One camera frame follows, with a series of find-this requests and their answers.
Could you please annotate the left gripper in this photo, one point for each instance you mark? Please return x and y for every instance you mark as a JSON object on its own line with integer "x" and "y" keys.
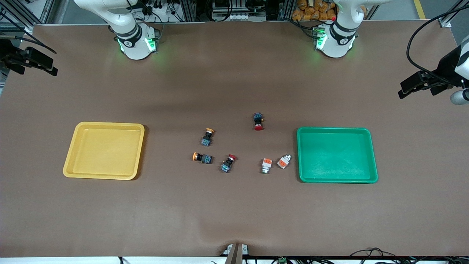
{"x": 446, "y": 68}

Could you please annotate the white orange push button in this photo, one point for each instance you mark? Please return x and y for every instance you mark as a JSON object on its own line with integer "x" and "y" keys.
{"x": 283, "y": 161}
{"x": 266, "y": 165}

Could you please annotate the yellow push button switch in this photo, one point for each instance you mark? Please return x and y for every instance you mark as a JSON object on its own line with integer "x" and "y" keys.
{"x": 207, "y": 138}
{"x": 203, "y": 158}

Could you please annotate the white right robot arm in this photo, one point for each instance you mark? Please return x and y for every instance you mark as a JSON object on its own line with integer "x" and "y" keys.
{"x": 133, "y": 42}

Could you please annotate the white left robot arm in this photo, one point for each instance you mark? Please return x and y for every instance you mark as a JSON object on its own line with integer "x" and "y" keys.
{"x": 335, "y": 44}

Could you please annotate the yellow plastic tray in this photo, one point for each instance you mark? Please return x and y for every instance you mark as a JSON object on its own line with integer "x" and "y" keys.
{"x": 104, "y": 151}

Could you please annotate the green plastic tray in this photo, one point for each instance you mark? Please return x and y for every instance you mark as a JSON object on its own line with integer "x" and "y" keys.
{"x": 336, "y": 156}

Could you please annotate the white power strip with plugs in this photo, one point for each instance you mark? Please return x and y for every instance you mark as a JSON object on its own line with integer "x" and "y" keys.
{"x": 159, "y": 11}

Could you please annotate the pile of orange objects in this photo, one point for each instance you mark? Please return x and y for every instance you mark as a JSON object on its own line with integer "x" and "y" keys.
{"x": 313, "y": 10}

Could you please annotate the red mushroom push button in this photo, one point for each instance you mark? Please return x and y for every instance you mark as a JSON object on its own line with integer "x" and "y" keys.
{"x": 258, "y": 121}
{"x": 228, "y": 164}

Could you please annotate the green terminal connector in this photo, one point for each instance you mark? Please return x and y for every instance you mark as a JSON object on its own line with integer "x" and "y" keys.
{"x": 282, "y": 260}

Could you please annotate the brown table mat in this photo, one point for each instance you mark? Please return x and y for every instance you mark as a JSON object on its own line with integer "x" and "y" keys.
{"x": 234, "y": 205}

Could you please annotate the metal table edge clamp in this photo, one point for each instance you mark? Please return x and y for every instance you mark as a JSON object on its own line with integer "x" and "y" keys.
{"x": 236, "y": 253}

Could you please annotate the aluminium frame post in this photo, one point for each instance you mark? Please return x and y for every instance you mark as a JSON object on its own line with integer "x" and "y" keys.
{"x": 22, "y": 11}
{"x": 452, "y": 13}

